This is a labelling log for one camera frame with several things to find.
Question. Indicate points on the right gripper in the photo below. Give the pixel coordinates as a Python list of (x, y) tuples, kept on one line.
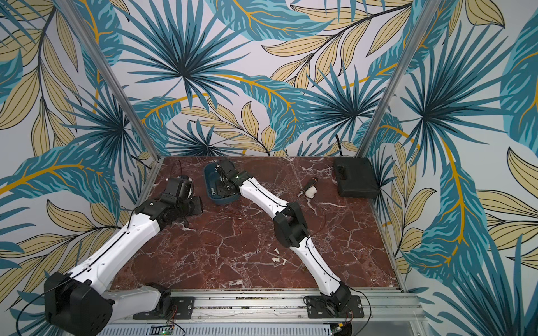
[(226, 169)]

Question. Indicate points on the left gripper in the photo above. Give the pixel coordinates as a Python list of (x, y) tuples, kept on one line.
[(198, 206)]

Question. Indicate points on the teal plastic storage box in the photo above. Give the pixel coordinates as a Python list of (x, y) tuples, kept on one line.
[(211, 177)]

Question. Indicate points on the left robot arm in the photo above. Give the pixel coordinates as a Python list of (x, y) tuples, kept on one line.
[(79, 302)]

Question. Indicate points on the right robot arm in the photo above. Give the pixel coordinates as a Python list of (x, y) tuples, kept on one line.
[(291, 230)]

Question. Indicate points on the black and white bottle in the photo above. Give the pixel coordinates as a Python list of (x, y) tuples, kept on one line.
[(309, 190)]

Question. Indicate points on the black plastic case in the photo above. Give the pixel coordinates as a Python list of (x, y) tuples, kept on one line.
[(355, 178)]

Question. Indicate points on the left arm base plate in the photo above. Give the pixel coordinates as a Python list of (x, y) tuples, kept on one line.
[(180, 308)]

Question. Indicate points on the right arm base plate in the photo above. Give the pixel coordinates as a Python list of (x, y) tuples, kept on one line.
[(318, 308)]

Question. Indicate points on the aluminium frame rail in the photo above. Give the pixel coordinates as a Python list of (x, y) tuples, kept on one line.
[(388, 311)]

